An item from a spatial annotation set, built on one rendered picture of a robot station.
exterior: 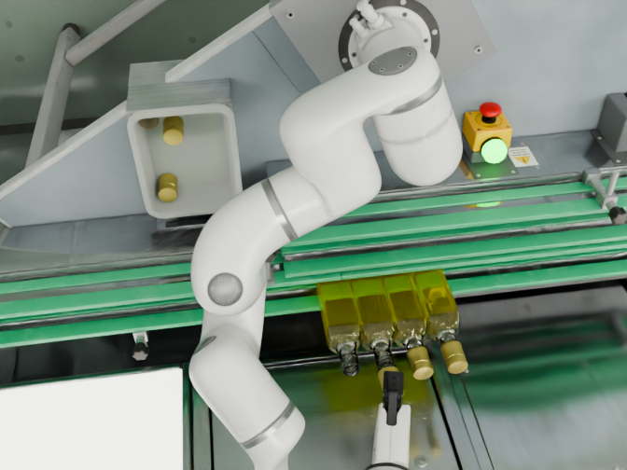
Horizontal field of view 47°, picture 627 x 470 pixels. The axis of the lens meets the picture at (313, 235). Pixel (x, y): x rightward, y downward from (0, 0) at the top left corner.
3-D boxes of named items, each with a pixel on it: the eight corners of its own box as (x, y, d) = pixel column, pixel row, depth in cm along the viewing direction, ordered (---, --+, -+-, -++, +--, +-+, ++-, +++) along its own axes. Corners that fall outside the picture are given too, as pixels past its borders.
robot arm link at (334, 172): (287, 211, 97) (235, 116, 87) (448, 131, 97) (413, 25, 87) (305, 253, 90) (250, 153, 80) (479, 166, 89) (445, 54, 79)
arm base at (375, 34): (318, 28, 108) (327, 77, 96) (385, -28, 104) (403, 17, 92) (380, 96, 116) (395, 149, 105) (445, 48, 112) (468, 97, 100)
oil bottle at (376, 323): (342, 270, 140) (364, 358, 124) (342, 249, 136) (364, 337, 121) (371, 267, 141) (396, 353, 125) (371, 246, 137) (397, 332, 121)
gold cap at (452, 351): (439, 354, 123) (446, 375, 120) (440, 341, 120) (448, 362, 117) (459, 352, 123) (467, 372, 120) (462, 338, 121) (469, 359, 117)
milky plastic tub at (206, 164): (149, 190, 137) (147, 221, 130) (126, 86, 122) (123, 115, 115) (241, 181, 138) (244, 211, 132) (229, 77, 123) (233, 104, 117)
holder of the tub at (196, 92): (155, 211, 140) (154, 237, 135) (128, 86, 122) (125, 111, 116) (243, 201, 142) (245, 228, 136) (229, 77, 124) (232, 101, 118)
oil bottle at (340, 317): (313, 272, 139) (329, 360, 124) (312, 251, 135) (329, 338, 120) (341, 269, 140) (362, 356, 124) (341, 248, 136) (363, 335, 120)
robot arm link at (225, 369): (340, 373, 88) (335, 344, 103) (232, 236, 87) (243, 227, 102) (234, 452, 89) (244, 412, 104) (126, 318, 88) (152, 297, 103)
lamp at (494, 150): (478, 158, 133) (483, 167, 131) (481, 137, 130) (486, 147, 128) (502, 156, 134) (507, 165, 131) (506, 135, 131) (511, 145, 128)
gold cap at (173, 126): (161, 115, 124) (160, 130, 121) (182, 113, 125) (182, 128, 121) (164, 132, 127) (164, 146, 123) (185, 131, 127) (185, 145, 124)
